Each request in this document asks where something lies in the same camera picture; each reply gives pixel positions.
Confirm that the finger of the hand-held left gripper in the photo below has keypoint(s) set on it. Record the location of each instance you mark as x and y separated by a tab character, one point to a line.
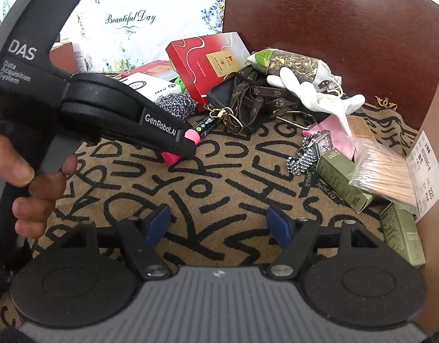
185	148

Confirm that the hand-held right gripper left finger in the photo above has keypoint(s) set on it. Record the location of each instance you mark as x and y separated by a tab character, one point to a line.
157	221

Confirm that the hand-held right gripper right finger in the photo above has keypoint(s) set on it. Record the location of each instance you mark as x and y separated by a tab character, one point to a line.
280	225

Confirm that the person's left hand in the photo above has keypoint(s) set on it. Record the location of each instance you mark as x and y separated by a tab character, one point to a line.
12	164

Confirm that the black green labelled tube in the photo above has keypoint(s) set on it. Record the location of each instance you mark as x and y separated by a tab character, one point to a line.
207	128

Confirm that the silver metal scrubber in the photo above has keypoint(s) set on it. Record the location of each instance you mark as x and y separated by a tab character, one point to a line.
176	105

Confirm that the tan letter-print mat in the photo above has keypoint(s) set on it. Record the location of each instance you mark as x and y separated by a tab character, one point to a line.
219	185

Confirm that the dark brown patterned pouch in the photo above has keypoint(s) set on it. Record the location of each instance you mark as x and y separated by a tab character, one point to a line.
223	93

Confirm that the white device box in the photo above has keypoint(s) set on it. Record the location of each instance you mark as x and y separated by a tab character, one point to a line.
148	85

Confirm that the silver wristwatch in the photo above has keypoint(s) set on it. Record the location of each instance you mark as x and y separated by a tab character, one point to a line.
308	157

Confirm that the olive green carton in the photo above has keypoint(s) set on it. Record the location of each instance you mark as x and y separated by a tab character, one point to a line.
339	175
401	234

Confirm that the red white flat box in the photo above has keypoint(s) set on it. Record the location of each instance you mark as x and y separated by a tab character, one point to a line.
205	64

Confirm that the pink cloth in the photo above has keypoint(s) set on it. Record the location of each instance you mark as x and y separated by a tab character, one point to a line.
339	128

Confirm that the cotton swab pack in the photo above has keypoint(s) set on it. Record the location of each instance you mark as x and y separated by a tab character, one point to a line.
383	175

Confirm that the white floral bag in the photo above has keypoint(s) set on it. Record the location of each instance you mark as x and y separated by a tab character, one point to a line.
140	10

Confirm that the small tan box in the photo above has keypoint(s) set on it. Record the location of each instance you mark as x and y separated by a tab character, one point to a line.
360	127

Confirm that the white glove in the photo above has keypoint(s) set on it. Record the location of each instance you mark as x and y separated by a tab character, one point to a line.
312	96

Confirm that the dried herb sachet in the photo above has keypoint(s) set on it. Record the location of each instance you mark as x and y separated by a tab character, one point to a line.
294	60

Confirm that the brown cardboard box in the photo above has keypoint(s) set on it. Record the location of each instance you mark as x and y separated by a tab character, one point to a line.
435	243

